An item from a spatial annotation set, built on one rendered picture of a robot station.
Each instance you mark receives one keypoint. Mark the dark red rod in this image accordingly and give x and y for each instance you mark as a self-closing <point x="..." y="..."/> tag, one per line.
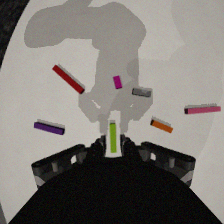
<point x="68" y="79"/>

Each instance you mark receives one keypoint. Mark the pink rod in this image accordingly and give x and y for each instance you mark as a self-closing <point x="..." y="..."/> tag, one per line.
<point x="202" y="110"/>

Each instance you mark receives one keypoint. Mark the purple rod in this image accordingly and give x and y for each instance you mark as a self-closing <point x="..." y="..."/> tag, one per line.
<point x="49" y="128"/>

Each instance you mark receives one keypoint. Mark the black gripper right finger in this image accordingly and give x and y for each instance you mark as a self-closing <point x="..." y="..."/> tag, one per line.
<point x="180" y="164"/>

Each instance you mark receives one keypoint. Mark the small magenta block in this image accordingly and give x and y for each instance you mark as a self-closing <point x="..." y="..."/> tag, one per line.
<point x="117" y="82"/>

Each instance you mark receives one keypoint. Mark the orange rod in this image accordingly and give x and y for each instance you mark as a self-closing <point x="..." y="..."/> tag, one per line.
<point x="161" y="126"/>

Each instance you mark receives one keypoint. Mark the lime green rod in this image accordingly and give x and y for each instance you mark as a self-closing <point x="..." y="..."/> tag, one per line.
<point x="113" y="137"/>

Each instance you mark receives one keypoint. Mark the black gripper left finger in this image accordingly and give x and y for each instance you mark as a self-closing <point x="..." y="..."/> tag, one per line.
<point x="46" y="168"/>

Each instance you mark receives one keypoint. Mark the grey rod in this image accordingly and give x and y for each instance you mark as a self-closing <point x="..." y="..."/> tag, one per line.
<point x="141" y="92"/>

